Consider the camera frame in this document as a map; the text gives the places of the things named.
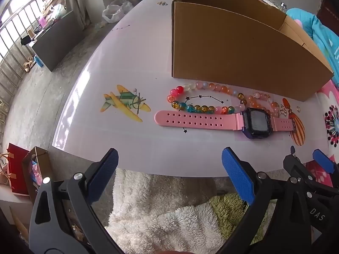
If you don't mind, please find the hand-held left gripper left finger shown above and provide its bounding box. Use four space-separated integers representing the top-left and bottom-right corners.
29 148 125 254

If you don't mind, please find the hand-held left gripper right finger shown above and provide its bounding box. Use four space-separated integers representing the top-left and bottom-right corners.
221 146 312 254

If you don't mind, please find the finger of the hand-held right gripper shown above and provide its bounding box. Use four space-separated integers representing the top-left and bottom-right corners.
312 149 339 191
283 146 318 191

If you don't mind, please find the pink strap digital watch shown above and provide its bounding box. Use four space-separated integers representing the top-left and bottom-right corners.
154 108 296 140

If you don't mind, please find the colourful glass bead bracelet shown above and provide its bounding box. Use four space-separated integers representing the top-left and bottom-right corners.
166 84 236 115

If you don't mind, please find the orange pink bead bracelet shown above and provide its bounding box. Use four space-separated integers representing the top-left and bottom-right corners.
184 81 282 118

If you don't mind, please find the brown cardboard box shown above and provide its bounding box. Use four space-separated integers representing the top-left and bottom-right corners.
171 0 335 102

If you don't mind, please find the green fluffy cloth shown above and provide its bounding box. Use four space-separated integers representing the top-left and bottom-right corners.
209 193 276 244

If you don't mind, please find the white plush blanket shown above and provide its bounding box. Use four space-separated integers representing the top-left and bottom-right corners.
106 168 255 254

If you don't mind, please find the pink floral quilt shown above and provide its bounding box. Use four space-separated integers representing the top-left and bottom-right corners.
306 82 339 188

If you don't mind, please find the brown paper bag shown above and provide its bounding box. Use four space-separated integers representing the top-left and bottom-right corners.
22 146 53 204

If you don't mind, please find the red gift bag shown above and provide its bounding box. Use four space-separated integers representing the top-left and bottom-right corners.
5 143 31 196

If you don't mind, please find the beige bag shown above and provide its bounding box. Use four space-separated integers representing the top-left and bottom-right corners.
0 152 12 187

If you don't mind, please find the black cabinet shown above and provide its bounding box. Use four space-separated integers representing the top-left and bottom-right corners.
32 10 89 72

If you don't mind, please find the dark red door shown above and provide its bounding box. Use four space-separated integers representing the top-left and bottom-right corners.
316 0 339 24

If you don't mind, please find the grey patterned cloth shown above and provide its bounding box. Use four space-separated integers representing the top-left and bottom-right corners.
258 0 288 12

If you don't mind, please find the white plastic bag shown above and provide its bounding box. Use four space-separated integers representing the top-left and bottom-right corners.
102 0 134 24

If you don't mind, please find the grey curtain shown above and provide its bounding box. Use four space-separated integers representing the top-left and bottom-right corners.
62 0 89 27

